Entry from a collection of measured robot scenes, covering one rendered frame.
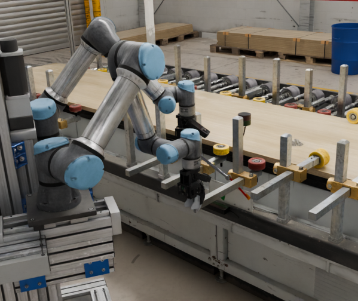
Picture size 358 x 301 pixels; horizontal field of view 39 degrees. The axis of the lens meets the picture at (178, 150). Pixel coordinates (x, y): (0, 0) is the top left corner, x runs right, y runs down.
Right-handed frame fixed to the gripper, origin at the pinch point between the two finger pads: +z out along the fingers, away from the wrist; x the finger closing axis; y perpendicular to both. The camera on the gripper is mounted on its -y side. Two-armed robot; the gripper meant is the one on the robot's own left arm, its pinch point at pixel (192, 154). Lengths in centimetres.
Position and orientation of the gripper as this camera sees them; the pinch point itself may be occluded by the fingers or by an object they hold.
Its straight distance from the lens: 240.4
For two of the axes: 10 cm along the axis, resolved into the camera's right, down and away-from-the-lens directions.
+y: -9.2, -1.1, 3.9
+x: -4.0, 3.5, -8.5
